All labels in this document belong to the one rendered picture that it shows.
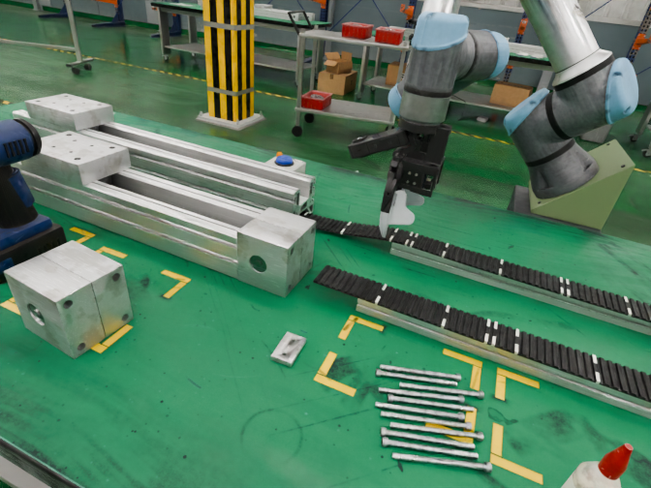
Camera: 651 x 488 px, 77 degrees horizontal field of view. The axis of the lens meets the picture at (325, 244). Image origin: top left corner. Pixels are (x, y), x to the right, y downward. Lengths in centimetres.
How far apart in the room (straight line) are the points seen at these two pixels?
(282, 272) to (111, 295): 23
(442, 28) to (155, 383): 60
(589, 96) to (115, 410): 99
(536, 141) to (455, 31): 50
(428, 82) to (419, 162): 13
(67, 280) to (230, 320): 21
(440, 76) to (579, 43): 44
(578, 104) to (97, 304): 96
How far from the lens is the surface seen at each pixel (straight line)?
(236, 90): 405
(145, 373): 57
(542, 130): 109
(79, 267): 60
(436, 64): 66
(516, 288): 79
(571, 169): 113
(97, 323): 61
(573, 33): 104
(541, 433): 59
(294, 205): 80
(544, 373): 65
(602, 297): 82
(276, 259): 62
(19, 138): 74
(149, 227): 77
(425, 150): 71
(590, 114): 105
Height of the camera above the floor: 120
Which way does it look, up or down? 32 degrees down
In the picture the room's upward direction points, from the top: 7 degrees clockwise
